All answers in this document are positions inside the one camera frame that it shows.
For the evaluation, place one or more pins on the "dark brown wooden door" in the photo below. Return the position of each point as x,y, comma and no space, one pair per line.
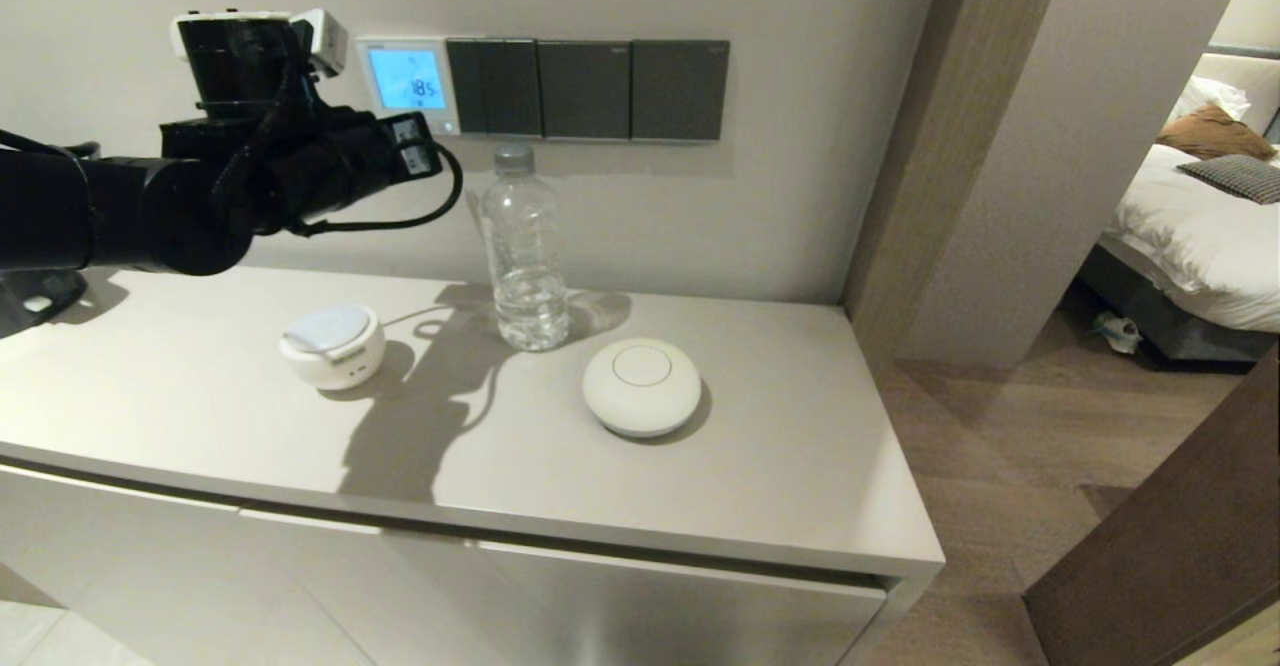
1180,546

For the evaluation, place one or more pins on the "grey cabinet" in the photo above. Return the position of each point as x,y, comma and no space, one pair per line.
200,416

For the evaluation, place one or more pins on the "beige padded headboard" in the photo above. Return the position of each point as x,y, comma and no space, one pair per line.
1255,80

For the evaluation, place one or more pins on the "grey cabinet door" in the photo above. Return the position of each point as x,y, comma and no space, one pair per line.
620,611
120,566

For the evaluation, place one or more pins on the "white round speaker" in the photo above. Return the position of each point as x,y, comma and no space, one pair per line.
335,351

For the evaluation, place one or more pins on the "grey checkered pillow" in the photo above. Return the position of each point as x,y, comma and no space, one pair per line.
1240,178

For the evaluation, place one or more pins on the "white wall thermostat panel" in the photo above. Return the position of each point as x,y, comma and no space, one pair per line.
408,76

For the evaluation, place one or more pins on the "wooden door frame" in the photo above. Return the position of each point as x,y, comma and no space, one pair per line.
950,146

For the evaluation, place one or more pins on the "dark grey triple switch panel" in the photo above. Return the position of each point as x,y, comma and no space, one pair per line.
495,89

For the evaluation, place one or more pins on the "bed with white duvet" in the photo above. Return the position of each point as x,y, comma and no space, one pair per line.
1190,236

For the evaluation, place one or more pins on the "light slipper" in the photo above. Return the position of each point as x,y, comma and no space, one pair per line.
1118,333

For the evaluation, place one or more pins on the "white pillow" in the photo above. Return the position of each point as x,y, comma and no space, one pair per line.
1215,97

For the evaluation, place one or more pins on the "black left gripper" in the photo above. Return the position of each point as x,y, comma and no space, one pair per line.
310,161

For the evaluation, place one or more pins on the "black plastic appliance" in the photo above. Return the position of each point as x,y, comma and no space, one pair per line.
30,301

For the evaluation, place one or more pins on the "clear plastic water bottle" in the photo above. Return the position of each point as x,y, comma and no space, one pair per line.
525,246

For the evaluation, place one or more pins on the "brown pillow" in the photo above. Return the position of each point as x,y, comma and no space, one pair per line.
1210,134

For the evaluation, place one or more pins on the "white flat dome device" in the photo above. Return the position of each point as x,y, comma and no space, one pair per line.
640,386

